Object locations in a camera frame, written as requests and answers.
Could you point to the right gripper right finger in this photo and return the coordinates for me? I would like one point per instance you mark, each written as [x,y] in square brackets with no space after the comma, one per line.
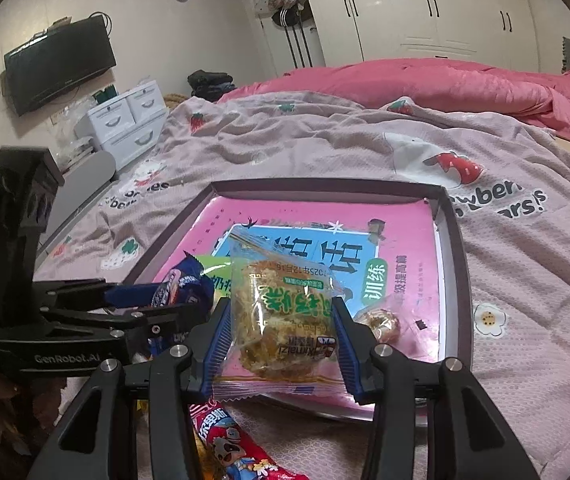
[468,437]

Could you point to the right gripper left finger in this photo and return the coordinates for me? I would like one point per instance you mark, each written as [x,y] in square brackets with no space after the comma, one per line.
[96,436]

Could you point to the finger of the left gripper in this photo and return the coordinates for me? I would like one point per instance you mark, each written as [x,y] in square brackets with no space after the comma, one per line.
[133,322]
[92,294]

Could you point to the blue oreo packet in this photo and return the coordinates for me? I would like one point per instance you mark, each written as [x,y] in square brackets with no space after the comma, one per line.
[185,298]

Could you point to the red cartoon snack bar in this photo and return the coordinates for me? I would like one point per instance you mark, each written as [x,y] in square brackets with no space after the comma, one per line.
[232,448]

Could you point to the clear green pastry packet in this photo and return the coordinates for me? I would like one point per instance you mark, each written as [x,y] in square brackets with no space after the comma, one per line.
[282,325]

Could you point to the red ball candy bag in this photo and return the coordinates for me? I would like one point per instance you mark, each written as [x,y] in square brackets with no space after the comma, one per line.
[388,320]

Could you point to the light green snack bag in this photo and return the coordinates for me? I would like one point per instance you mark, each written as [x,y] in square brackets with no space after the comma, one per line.
[218,269]

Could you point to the person left hand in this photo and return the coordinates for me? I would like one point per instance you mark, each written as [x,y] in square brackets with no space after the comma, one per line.
[29,410]

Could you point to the dark shallow box tray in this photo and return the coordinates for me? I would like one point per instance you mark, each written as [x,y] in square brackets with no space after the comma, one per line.
[382,246]

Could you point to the pink strawberry bed sheet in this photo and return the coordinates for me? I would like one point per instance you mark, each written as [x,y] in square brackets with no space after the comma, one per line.
[462,220]

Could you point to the white drawer cabinet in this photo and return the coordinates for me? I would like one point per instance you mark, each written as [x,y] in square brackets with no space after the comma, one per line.
[126,126]

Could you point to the pink blue workbook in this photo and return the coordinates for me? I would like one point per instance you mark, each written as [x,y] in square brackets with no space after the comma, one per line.
[283,262]

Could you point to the black clothes pile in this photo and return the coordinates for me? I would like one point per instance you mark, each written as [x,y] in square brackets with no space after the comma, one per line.
[210,86]

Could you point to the pink quilt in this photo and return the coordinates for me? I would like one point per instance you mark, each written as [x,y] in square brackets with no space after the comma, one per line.
[542,100]

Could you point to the hanging bags on hooks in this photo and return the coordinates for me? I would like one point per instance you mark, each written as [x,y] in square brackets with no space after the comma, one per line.
[284,13]

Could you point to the cream wardrobe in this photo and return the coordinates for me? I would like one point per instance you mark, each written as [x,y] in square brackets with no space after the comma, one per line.
[493,32]

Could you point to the wall television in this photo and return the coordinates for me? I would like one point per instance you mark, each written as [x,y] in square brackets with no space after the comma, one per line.
[47,66]

